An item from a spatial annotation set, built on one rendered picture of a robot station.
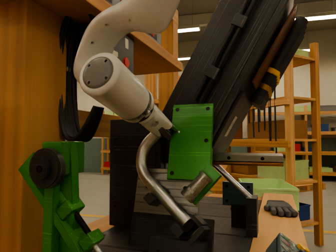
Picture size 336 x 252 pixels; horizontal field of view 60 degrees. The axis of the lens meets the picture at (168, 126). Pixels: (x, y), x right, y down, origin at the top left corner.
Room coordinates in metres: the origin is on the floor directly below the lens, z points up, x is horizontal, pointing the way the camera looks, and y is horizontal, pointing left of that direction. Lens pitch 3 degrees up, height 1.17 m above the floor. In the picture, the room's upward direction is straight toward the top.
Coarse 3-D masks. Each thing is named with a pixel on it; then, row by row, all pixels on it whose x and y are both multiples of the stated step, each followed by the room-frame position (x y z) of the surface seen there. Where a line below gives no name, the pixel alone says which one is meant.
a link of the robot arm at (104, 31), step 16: (128, 0) 0.47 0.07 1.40; (144, 0) 0.46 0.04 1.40; (160, 0) 0.46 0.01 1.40; (176, 0) 0.48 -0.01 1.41; (96, 16) 0.52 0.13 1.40; (112, 16) 0.50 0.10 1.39; (128, 16) 0.48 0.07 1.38; (144, 16) 0.47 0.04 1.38; (160, 16) 0.48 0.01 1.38; (96, 32) 0.54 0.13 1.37; (112, 32) 0.54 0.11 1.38; (128, 32) 0.56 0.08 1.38; (144, 32) 0.52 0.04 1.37; (160, 32) 0.51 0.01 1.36; (80, 48) 0.56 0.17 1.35; (96, 48) 0.56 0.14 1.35; (112, 48) 0.59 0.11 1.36; (80, 64) 0.56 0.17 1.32
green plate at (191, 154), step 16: (176, 112) 0.81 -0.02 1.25; (192, 112) 0.80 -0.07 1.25; (208, 112) 0.78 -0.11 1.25; (192, 128) 0.78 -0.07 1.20; (208, 128) 0.77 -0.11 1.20; (176, 144) 0.79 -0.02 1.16; (192, 144) 0.77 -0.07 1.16; (208, 144) 0.76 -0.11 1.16; (176, 160) 0.78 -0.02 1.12; (192, 160) 0.76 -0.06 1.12; (208, 160) 0.75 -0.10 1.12; (176, 176) 0.76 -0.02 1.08; (192, 176) 0.75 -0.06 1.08
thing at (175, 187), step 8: (152, 168) 0.82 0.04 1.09; (160, 168) 0.81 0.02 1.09; (160, 176) 0.80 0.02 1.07; (160, 184) 0.80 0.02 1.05; (168, 184) 0.79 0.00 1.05; (176, 184) 0.78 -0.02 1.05; (184, 184) 0.77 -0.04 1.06; (136, 192) 0.81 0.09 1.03; (144, 192) 0.80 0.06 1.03; (176, 192) 0.77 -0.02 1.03; (136, 200) 0.80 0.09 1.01; (144, 200) 0.79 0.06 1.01; (176, 200) 0.77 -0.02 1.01; (184, 200) 0.76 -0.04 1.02; (136, 208) 0.79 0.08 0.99; (144, 208) 0.79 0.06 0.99; (152, 208) 0.78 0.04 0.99; (160, 208) 0.78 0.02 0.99; (184, 208) 0.76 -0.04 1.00; (192, 208) 0.75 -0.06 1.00
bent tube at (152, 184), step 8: (176, 128) 0.79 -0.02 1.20; (152, 136) 0.78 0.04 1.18; (160, 136) 0.79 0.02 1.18; (144, 144) 0.78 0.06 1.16; (152, 144) 0.79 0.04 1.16; (144, 152) 0.78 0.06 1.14; (136, 160) 0.78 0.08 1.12; (144, 160) 0.78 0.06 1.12; (136, 168) 0.78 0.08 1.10; (144, 168) 0.77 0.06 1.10; (144, 176) 0.76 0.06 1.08; (152, 176) 0.76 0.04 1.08; (144, 184) 0.76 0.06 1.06; (152, 184) 0.74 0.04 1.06; (152, 192) 0.74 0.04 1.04; (160, 192) 0.73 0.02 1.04; (160, 200) 0.73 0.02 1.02; (168, 200) 0.72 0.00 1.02; (168, 208) 0.71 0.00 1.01; (176, 208) 0.71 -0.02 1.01; (176, 216) 0.70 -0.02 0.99; (184, 216) 0.70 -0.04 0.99; (184, 224) 0.71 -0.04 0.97
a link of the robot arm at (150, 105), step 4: (152, 96) 0.63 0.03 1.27; (152, 100) 0.62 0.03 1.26; (148, 104) 0.60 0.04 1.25; (152, 104) 0.62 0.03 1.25; (148, 108) 0.61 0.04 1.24; (144, 112) 0.61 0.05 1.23; (148, 112) 0.61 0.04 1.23; (140, 116) 0.61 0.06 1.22; (128, 120) 0.62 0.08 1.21; (132, 120) 0.61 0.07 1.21; (136, 120) 0.62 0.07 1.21
